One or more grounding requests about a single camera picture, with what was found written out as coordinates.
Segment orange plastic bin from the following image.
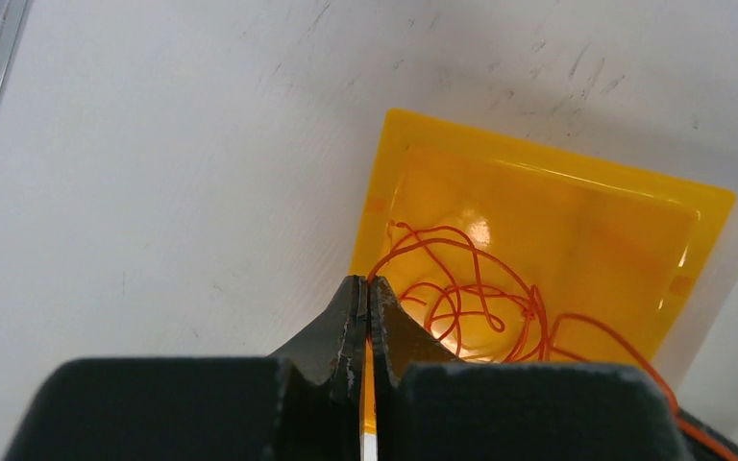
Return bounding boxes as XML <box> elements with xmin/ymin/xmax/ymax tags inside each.
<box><xmin>348</xmin><ymin>108</ymin><xmax>738</xmax><ymax>435</ymax></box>

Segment red-orange single wire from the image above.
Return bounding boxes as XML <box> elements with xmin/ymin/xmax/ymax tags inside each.
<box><xmin>401</xmin><ymin>279</ymin><xmax>549</xmax><ymax>364</ymax></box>

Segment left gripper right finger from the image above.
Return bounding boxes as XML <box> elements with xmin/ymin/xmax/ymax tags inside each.
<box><xmin>368</xmin><ymin>277</ymin><xmax>691</xmax><ymax>460</ymax></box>

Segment white plastic bin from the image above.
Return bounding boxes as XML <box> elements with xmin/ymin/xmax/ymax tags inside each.
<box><xmin>654</xmin><ymin>199</ymin><xmax>738</xmax><ymax>444</ymax></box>

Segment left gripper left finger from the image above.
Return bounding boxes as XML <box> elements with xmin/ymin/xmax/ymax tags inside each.
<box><xmin>7</xmin><ymin>276</ymin><xmax>368</xmax><ymax>460</ymax></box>

